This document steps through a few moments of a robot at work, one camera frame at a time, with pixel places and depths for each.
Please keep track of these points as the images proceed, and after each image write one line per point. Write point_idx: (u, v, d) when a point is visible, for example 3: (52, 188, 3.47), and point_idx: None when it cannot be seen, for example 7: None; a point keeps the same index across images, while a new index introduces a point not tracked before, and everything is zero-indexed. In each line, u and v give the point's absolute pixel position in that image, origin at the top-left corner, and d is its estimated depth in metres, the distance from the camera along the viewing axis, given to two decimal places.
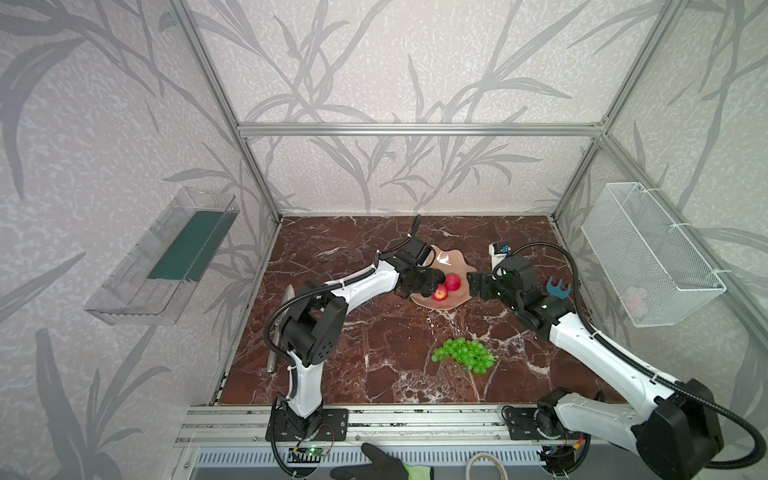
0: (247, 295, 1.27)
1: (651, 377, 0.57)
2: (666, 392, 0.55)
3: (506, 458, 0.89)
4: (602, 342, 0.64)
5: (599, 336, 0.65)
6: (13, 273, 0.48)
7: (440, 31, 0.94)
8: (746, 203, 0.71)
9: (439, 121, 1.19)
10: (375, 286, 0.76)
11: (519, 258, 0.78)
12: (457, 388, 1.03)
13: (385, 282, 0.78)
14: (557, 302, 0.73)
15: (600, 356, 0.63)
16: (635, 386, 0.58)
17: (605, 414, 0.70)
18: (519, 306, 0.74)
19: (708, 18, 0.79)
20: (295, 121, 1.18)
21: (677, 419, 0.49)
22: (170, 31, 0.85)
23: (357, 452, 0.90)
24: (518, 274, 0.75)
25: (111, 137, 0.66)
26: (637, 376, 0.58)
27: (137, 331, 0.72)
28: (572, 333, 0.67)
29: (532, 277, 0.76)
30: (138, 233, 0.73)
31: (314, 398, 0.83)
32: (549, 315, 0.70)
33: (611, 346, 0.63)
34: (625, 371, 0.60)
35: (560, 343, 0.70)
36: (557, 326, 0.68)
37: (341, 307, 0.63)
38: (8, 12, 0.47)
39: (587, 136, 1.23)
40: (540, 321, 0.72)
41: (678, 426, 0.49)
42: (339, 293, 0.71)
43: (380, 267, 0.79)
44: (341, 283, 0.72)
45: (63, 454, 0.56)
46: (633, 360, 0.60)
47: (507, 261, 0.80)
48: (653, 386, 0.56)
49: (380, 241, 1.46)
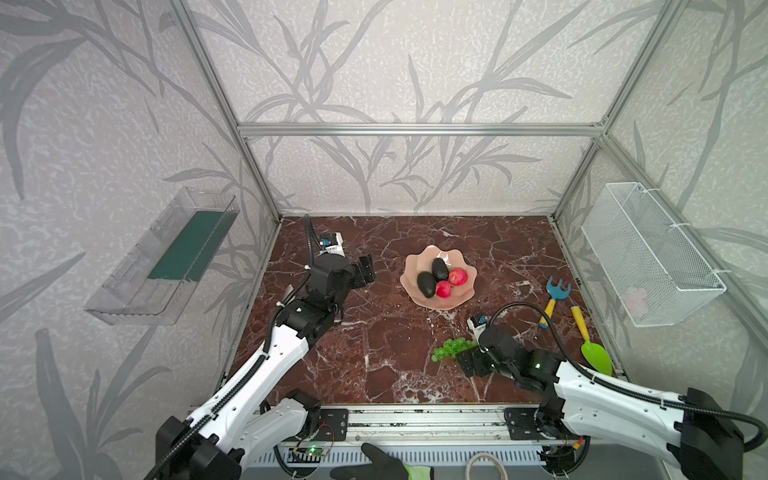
0: (247, 295, 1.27)
1: (659, 404, 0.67)
2: (676, 414, 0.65)
3: (506, 459, 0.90)
4: (602, 384, 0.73)
5: (598, 378, 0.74)
6: (12, 273, 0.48)
7: (440, 31, 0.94)
8: (746, 203, 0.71)
9: (439, 121, 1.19)
10: (272, 375, 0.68)
11: (489, 332, 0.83)
12: (457, 388, 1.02)
13: (286, 361, 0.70)
14: (547, 355, 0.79)
15: (608, 398, 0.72)
16: (651, 418, 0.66)
17: (627, 428, 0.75)
18: (518, 376, 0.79)
19: (708, 18, 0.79)
20: (295, 121, 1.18)
21: (702, 442, 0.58)
22: (170, 31, 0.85)
23: (357, 452, 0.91)
24: (498, 347, 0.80)
25: (111, 137, 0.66)
26: (649, 408, 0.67)
27: (137, 331, 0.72)
28: (573, 384, 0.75)
29: (511, 344, 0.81)
30: (138, 233, 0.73)
31: (292, 427, 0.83)
32: (546, 375, 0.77)
33: (612, 385, 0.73)
34: (637, 406, 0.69)
35: (571, 398, 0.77)
36: (559, 384, 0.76)
37: (214, 455, 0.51)
38: (9, 12, 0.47)
39: (587, 136, 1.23)
40: (542, 381, 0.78)
41: (709, 450, 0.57)
42: (209, 430, 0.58)
43: (273, 346, 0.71)
44: (211, 415, 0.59)
45: (63, 454, 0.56)
46: (638, 395, 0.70)
47: (483, 336, 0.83)
48: (667, 412, 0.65)
49: (380, 241, 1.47)
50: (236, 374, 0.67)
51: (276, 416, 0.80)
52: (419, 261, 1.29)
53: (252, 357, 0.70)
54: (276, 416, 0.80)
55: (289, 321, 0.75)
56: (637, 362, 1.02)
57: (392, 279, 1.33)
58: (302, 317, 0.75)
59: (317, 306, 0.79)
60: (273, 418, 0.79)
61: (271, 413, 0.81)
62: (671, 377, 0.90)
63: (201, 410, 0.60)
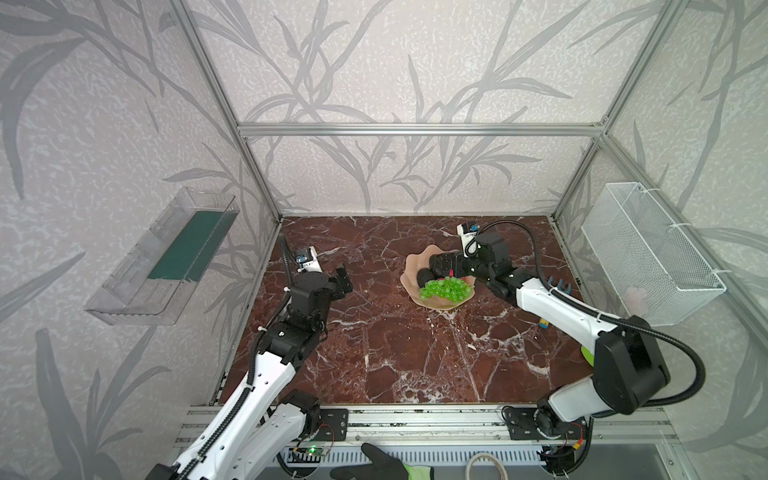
0: (247, 295, 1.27)
1: (596, 317, 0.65)
2: (608, 326, 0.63)
3: (506, 459, 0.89)
4: (557, 295, 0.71)
5: (556, 291, 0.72)
6: (13, 273, 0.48)
7: (440, 31, 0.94)
8: (746, 202, 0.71)
9: (439, 121, 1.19)
10: (259, 402, 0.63)
11: (490, 234, 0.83)
12: (457, 388, 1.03)
13: (274, 388, 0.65)
14: (524, 272, 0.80)
15: (557, 305, 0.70)
16: (583, 326, 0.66)
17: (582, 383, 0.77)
18: (490, 277, 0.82)
19: (708, 17, 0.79)
20: (295, 120, 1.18)
21: (618, 348, 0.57)
22: (170, 31, 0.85)
23: (357, 452, 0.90)
24: (491, 247, 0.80)
25: (111, 137, 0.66)
26: (585, 318, 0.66)
27: (137, 331, 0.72)
28: (531, 291, 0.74)
29: (504, 250, 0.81)
30: (138, 233, 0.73)
31: (294, 432, 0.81)
32: (514, 283, 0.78)
33: (565, 296, 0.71)
34: (575, 316, 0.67)
35: (527, 306, 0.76)
36: (521, 289, 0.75)
37: None
38: (9, 12, 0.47)
39: (587, 136, 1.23)
40: (508, 289, 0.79)
41: (617, 352, 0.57)
42: (197, 473, 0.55)
43: (257, 376, 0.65)
44: (198, 458, 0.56)
45: (62, 454, 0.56)
46: (583, 306, 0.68)
47: (481, 237, 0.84)
48: (599, 324, 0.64)
49: (380, 241, 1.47)
50: (223, 410, 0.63)
51: (272, 428, 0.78)
52: (419, 261, 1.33)
53: (234, 391, 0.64)
54: (272, 429, 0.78)
55: (273, 348, 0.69)
56: None
57: (392, 279, 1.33)
58: (286, 341, 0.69)
59: (301, 327, 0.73)
60: (269, 432, 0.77)
61: (267, 425, 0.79)
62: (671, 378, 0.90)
63: (189, 453, 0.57)
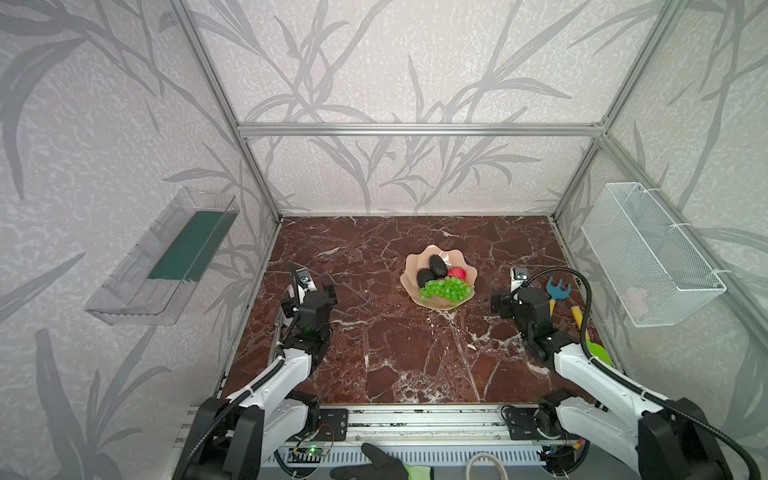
0: (247, 295, 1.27)
1: (640, 394, 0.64)
2: (654, 406, 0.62)
3: (506, 459, 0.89)
4: (597, 366, 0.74)
5: (595, 361, 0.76)
6: (12, 273, 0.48)
7: (440, 31, 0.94)
8: (746, 202, 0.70)
9: (439, 121, 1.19)
10: (288, 378, 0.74)
11: (537, 294, 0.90)
12: (457, 388, 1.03)
13: (295, 374, 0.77)
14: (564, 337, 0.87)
15: (595, 376, 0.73)
16: (626, 402, 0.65)
17: (612, 426, 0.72)
18: (530, 336, 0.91)
19: (708, 18, 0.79)
20: (295, 121, 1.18)
21: (663, 433, 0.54)
22: (170, 32, 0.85)
23: (358, 452, 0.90)
24: (534, 307, 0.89)
25: (111, 137, 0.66)
26: (627, 394, 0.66)
27: (137, 331, 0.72)
28: (570, 359, 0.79)
29: (546, 311, 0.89)
30: (138, 233, 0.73)
31: (295, 426, 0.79)
32: (553, 347, 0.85)
33: (606, 369, 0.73)
34: (617, 390, 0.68)
35: (564, 372, 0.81)
36: (559, 355, 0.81)
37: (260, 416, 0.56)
38: (9, 12, 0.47)
39: (587, 136, 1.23)
40: (546, 353, 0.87)
41: (663, 438, 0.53)
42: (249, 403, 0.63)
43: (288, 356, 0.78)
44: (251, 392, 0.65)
45: (63, 454, 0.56)
46: (627, 382, 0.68)
47: (527, 294, 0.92)
48: (642, 403, 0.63)
49: (380, 242, 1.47)
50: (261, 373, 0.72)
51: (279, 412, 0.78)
52: (419, 260, 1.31)
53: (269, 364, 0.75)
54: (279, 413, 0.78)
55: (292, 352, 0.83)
56: (638, 362, 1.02)
57: (392, 279, 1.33)
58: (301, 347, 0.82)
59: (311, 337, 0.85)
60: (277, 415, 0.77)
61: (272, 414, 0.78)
62: (670, 378, 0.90)
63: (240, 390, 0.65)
